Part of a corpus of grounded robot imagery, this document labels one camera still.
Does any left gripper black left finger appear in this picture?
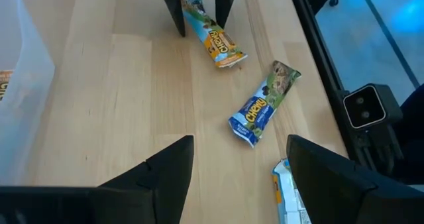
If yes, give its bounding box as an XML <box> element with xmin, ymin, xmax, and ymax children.
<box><xmin>97</xmin><ymin>135</ymin><xmax>195</xmax><ymax>224</ymax></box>

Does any silver-backed granola bar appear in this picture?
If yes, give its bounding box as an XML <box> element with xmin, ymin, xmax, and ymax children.
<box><xmin>271</xmin><ymin>157</ymin><xmax>312</xmax><ymax>224</ymax></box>

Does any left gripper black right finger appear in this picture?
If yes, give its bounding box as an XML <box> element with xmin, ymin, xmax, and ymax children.
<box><xmin>286</xmin><ymin>133</ymin><xmax>378</xmax><ymax>224</ymax></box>

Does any clear plastic bin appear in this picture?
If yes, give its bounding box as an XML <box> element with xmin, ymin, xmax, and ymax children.
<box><xmin>0</xmin><ymin>0</ymin><xmax>56</xmax><ymax>187</ymax></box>

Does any purple-blue Chewy granola bar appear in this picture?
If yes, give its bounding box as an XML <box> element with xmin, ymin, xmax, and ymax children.
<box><xmin>227</xmin><ymin>60</ymin><xmax>302</xmax><ymax>148</ymax></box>

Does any black table-edge camera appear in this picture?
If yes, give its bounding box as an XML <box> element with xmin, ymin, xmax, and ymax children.
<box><xmin>343</xmin><ymin>83</ymin><xmax>403</xmax><ymax>131</ymax></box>

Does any orange Chewy granola bar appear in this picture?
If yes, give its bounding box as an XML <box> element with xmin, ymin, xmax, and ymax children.
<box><xmin>0</xmin><ymin>70</ymin><xmax>14</xmax><ymax>101</ymax></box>
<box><xmin>180</xmin><ymin>0</ymin><xmax>248</xmax><ymax>68</ymax></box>

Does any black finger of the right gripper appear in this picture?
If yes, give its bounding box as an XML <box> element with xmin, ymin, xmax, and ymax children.
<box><xmin>155</xmin><ymin>0</ymin><xmax>187</xmax><ymax>38</ymax></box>
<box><xmin>214</xmin><ymin>0</ymin><xmax>242</xmax><ymax>29</ymax></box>

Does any black aluminium rig frame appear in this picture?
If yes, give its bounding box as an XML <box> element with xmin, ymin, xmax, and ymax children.
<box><xmin>286</xmin><ymin>0</ymin><xmax>407</xmax><ymax>185</ymax></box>

